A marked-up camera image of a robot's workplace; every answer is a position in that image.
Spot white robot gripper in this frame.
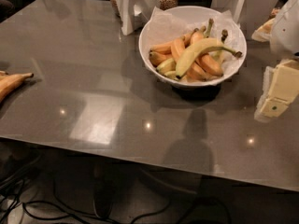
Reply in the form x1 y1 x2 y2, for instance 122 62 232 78
251 0 299 122

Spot large yellow-green banana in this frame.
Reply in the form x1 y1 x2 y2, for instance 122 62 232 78
176 38 242 79

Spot green-stemmed banana at back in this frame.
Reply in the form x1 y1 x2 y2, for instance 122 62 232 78
204 18 229 65

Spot orange banana lower right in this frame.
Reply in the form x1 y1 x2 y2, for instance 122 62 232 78
188 26 223 80

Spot orange banana curved middle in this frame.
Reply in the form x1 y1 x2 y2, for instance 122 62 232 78
171 36 206 81

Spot white ceramic bowl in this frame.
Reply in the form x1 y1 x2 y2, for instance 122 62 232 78
139 6 247 90

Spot yellow-green banana lower left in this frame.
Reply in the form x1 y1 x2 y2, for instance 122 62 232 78
156 58 176 75

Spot orange banana top left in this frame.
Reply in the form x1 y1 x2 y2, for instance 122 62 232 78
149 28 197 54

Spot small orange banana left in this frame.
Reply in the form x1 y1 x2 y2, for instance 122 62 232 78
149 51 172 66

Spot orange banana on table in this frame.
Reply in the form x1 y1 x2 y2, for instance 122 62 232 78
0 72 34 103

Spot white stand on table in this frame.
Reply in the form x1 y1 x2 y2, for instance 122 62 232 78
116 0 159 35

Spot black cables on floor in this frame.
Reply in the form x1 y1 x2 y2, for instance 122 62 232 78
0 159 233 224

